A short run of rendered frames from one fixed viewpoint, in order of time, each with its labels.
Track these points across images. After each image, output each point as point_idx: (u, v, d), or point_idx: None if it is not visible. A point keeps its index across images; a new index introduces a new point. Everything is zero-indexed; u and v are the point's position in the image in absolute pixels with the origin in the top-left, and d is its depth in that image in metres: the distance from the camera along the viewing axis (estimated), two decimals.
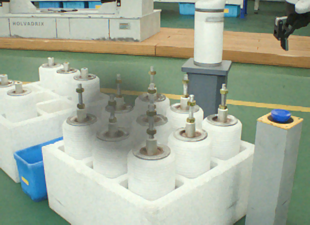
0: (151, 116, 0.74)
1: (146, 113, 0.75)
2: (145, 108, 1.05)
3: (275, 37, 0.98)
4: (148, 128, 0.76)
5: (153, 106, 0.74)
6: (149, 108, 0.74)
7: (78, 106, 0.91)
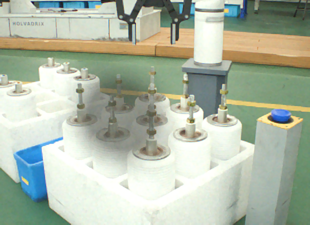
0: (151, 116, 0.74)
1: (146, 113, 0.75)
2: (145, 108, 1.05)
3: (188, 14, 0.69)
4: (148, 128, 0.76)
5: (153, 106, 0.74)
6: (149, 108, 0.74)
7: (78, 106, 0.91)
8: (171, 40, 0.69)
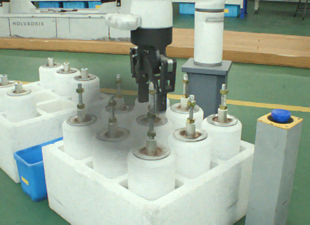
0: (155, 116, 0.75)
1: (153, 117, 0.74)
2: (145, 108, 1.05)
3: (134, 73, 0.78)
4: (149, 133, 0.75)
5: (153, 107, 0.75)
6: (153, 110, 0.74)
7: (78, 106, 0.91)
8: (148, 97, 0.77)
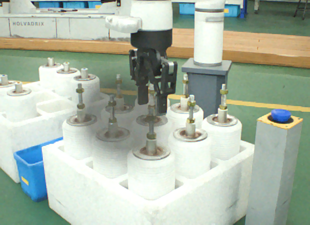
0: (150, 117, 0.76)
1: (155, 116, 0.75)
2: (145, 108, 1.05)
3: (134, 75, 0.78)
4: (155, 134, 0.76)
5: (149, 109, 0.75)
6: (152, 111, 0.75)
7: (78, 106, 0.91)
8: (148, 100, 0.77)
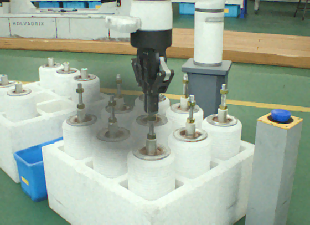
0: (146, 119, 0.75)
1: (149, 116, 0.76)
2: None
3: (141, 81, 0.75)
4: None
5: None
6: None
7: (78, 106, 0.91)
8: None
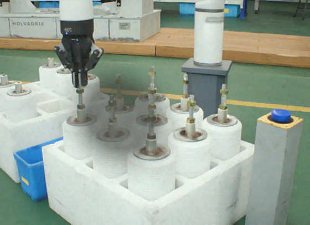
0: (146, 119, 0.75)
1: (149, 116, 0.76)
2: (145, 108, 1.05)
3: (92, 66, 0.88)
4: None
5: (149, 111, 0.74)
6: (149, 111, 0.75)
7: (84, 106, 0.92)
8: (78, 86, 0.89)
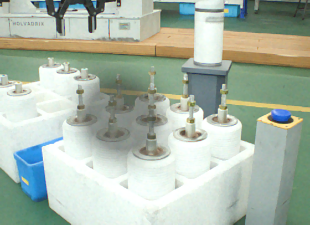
0: (146, 119, 0.75)
1: (149, 116, 0.76)
2: (145, 108, 1.05)
3: (49, 13, 0.81)
4: None
5: (149, 111, 0.74)
6: (149, 111, 0.75)
7: (84, 106, 0.92)
8: (61, 31, 0.85)
